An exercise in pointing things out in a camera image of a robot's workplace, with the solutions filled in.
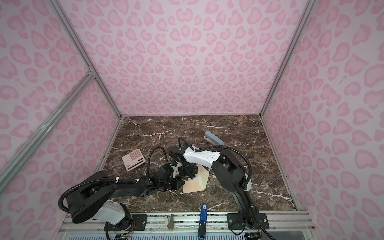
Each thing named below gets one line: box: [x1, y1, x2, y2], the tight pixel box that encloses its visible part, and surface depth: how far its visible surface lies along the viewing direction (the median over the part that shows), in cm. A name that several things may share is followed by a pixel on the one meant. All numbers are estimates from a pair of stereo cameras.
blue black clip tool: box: [198, 204, 208, 240], surface depth 72 cm
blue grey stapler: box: [203, 130, 225, 146], surface depth 103 cm
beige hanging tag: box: [164, 213, 174, 231], surface depth 73 cm
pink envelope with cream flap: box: [182, 164, 210, 194], surface depth 87 cm
